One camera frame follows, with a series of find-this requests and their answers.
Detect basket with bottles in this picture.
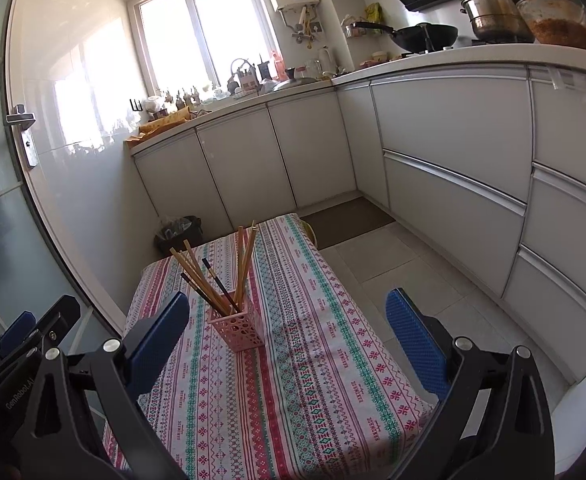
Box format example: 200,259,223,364
230,58,259,92

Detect steel pot lid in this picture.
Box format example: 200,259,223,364
273,77,319,92

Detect black trash bin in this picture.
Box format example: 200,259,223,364
154,216,204,256

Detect yellow cloth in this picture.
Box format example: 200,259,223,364
128,106,194,143

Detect pink perforated chopstick holder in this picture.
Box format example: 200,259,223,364
208,300,265,353

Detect glass bowl with food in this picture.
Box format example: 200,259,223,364
516,0,586,52

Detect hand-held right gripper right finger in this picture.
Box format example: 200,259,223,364
385,288,556,480

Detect white framed window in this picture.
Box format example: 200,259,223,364
134,0,279,96

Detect brown floor mat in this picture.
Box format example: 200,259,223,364
299,197,396,250

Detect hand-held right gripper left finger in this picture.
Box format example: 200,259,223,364
23,291,190,480

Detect patterned tablecloth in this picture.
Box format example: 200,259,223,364
102,214,436,480

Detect metal door handle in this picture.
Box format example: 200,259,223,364
5,104,40,167

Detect white kitchen base cabinet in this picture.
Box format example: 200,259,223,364
125,45,586,386

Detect bunch of chopsticks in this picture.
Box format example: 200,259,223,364
169,219,260,317

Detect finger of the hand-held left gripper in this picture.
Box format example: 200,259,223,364
8,295,81,368
0,311,36,358

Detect steel steamer pot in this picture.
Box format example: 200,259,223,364
454,0,534,43

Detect row of small jars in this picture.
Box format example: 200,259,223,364
143,85,224,111

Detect water heater pipes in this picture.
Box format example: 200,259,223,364
285,7,324,51

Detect black wok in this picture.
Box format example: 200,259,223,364
351,21,459,55

